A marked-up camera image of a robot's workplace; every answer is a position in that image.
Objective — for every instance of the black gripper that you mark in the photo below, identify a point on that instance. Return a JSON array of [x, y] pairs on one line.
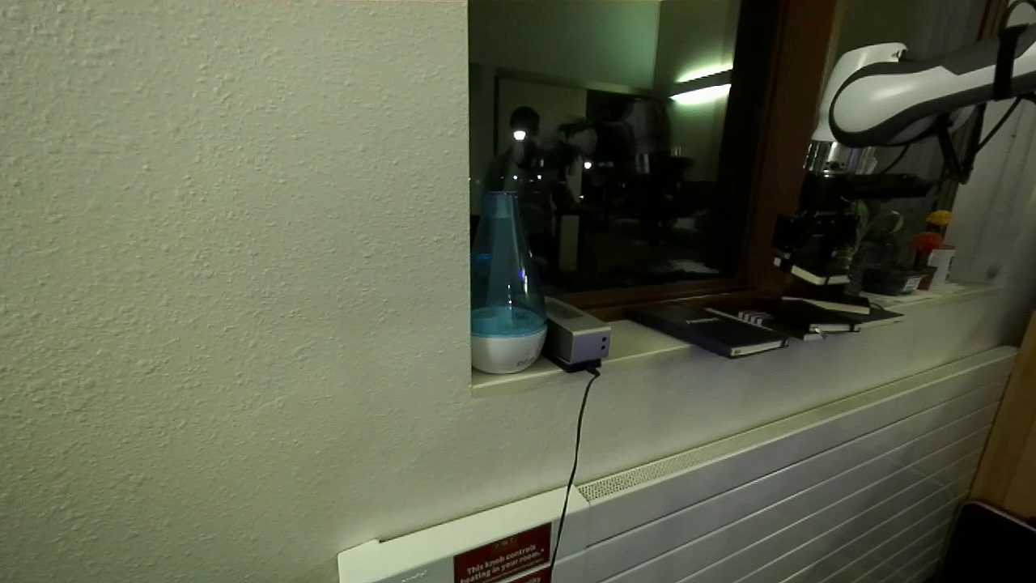
[[820, 229]]

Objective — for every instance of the small black elastic-band notebook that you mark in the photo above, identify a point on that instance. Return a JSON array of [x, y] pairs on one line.
[[820, 275]]

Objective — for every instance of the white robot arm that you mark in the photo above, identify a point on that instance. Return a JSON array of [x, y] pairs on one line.
[[928, 92]]

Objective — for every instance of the dark book with coloured stripes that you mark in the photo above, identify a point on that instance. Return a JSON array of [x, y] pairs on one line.
[[833, 324]]

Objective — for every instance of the small dark potted plant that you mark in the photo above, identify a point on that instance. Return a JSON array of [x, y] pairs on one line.
[[891, 261]]

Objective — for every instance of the black notebook with ribbon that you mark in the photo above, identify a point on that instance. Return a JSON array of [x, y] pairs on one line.
[[831, 306]]

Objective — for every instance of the navy AeroVect notebook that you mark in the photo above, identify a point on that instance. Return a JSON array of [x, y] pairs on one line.
[[702, 329]]

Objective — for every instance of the white radiator cover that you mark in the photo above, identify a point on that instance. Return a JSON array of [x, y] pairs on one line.
[[777, 489]]

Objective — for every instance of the small grey box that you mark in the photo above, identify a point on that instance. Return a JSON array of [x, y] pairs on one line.
[[575, 335]]

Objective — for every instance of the brown wooden panel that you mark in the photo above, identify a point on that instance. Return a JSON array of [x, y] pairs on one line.
[[1012, 433]]

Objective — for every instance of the blue bottle-shaped humidifier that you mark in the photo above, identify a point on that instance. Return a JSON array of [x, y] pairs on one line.
[[506, 281]]

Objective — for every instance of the black low object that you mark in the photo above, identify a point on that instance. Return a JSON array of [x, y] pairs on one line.
[[993, 547]]

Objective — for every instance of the red sign label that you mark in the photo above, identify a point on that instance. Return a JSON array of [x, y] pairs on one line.
[[502, 559]]

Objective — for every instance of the brown wooden window frame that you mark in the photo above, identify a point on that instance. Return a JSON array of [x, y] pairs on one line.
[[781, 107]]

